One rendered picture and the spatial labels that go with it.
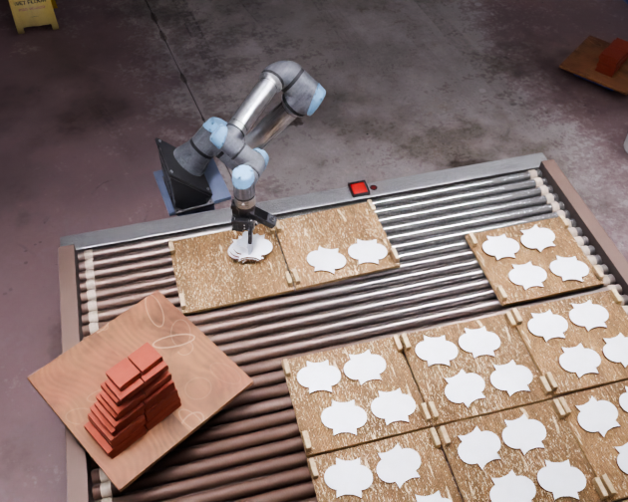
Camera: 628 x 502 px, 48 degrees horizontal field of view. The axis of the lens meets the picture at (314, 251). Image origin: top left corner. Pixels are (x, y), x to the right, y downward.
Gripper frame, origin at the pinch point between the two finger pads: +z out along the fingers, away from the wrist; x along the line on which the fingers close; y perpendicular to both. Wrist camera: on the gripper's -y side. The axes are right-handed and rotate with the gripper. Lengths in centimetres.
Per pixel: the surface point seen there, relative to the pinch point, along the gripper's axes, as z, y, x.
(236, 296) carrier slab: 4.0, 3.3, 23.8
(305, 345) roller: 5.9, -23.2, 41.3
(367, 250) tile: 3.2, -43.3, -1.7
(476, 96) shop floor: 98, -120, -232
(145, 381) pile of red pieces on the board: -31, 18, 81
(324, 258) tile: 3.2, -27.2, 3.8
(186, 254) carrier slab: 4.0, 25.0, 5.8
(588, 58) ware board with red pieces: 86, -199, -268
